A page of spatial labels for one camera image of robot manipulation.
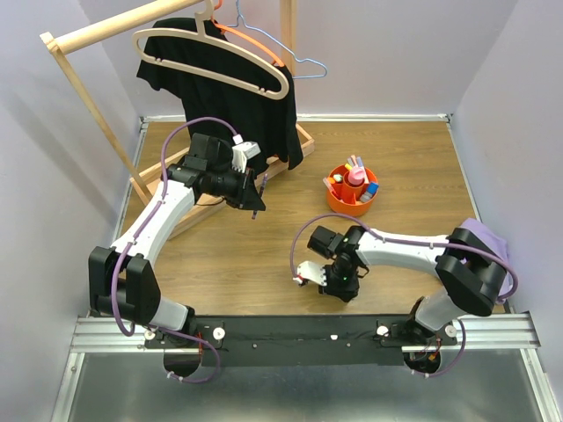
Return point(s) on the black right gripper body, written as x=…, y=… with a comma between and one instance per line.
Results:
x=340, y=280

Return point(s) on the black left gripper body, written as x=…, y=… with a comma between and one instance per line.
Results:
x=233, y=197

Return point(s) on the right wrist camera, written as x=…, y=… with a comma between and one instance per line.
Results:
x=309, y=271

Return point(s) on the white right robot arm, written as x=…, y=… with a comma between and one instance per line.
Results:
x=470, y=273

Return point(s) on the black t-shirt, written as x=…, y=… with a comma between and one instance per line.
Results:
x=270, y=123

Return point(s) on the pink lidded pen tube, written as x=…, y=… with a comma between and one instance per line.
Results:
x=356, y=176

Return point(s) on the orange hanger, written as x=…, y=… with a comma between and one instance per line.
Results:
x=225, y=29

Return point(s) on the dark purple pen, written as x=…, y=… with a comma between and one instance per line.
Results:
x=261, y=192

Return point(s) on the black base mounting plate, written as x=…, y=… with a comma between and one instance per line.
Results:
x=315, y=340

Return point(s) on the purple cloth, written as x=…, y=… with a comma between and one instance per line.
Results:
x=496, y=244

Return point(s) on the blue wire hanger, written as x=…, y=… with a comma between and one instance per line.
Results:
x=287, y=39

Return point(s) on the blue glue stick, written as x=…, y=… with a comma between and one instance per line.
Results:
x=371, y=189

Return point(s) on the orange round pen organizer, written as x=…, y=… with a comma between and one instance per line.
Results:
x=346, y=198

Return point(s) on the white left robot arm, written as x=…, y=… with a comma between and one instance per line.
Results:
x=122, y=281

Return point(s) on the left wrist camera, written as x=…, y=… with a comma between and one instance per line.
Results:
x=242, y=153

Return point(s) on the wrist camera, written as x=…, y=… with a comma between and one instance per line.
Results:
x=309, y=271
x=242, y=153

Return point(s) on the small grey round cap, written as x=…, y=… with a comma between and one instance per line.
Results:
x=366, y=197

